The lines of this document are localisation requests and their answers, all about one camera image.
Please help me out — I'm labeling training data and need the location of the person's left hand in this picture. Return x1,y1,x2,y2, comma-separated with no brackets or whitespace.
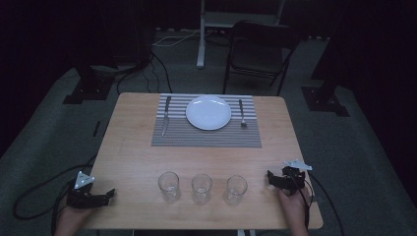
53,206,96,236

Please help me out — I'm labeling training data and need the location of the clear drinking glass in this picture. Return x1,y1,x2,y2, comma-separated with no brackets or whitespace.
157,171,182,204
191,173,213,207
223,174,249,207

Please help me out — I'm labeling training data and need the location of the person's right hand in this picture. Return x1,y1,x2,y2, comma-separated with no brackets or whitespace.
277,186,313,236

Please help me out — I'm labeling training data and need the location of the black folding chair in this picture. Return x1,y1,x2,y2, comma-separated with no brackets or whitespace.
222,20,301,97

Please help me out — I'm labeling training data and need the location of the white round plate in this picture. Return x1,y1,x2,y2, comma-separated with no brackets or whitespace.
185,94,232,132

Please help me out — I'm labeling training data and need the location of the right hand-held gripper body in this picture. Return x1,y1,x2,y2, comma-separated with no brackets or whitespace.
278,158,314,193

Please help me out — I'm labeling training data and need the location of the white metal stand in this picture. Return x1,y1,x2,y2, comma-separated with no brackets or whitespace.
196,0,287,69

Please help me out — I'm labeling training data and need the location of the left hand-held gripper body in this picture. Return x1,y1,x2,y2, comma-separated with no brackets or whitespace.
66,170,100,209

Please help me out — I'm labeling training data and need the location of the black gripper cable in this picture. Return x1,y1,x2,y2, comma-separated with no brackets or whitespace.
289,170,346,236
12,153,99,236

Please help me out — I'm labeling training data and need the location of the black stand base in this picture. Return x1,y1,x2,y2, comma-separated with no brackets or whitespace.
300,86,351,118
62,64,116,105

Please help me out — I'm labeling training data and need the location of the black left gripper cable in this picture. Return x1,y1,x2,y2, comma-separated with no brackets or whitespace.
12,153,99,236

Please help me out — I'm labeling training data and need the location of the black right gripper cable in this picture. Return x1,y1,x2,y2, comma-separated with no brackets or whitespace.
289,170,346,236

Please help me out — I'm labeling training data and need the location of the silver table knife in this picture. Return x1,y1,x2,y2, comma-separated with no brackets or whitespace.
160,94,172,138

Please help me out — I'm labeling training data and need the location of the white floor cable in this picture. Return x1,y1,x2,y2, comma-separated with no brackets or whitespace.
152,29,214,48

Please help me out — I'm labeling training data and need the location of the grey striped placemat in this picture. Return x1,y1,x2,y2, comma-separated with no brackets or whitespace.
150,93,263,148

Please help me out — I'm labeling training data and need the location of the silver fork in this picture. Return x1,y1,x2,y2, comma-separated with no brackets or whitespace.
238,98,248,129

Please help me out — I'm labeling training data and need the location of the black floor cable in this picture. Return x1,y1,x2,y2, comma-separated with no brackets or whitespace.
115,50,174,96

